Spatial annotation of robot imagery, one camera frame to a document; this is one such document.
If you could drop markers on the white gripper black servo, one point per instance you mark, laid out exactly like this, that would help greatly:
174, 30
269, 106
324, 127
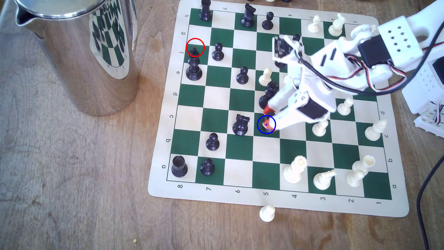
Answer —
311, 108

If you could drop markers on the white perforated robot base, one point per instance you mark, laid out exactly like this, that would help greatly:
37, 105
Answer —
430, 119

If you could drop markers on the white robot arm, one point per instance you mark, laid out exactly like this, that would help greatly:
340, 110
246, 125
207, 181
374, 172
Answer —
399, 38

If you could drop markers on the black queen chess piece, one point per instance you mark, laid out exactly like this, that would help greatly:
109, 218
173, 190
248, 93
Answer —
267, 95

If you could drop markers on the white pawn chess piece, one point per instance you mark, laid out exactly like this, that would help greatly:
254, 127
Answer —
314, 27
344, 108
353, 179
265, 79
267, 213
319, 130

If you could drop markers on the black knight chess piece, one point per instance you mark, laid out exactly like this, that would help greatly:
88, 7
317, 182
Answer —
248, 17
240, 126

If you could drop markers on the black pawn chess piece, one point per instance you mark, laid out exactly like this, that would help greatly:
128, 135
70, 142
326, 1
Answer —
207, 168
242, 77
212, 143
267, 23
217, 54
297, 37

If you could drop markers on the white queen chess piece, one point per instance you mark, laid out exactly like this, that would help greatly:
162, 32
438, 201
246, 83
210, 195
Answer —
293, 172

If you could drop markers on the green white chess mat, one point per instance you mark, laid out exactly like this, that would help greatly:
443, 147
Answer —
222, 111

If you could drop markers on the white knight chess piece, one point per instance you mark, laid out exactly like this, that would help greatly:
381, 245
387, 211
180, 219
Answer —
335, 28
322, 181

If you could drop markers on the white bishop chess piece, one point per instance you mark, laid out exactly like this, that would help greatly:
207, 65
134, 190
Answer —
373, 132

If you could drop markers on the black king chess piece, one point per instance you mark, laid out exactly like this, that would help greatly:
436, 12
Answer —
193, 71

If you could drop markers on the black rook chess piece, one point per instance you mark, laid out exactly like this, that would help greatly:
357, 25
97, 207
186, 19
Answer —
179, 168
205, 12

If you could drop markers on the shiny steel pitcher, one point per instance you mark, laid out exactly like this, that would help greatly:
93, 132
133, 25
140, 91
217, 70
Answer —
76, 59

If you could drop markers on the black gripper camera module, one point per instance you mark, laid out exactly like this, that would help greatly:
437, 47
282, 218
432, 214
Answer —
281, 48

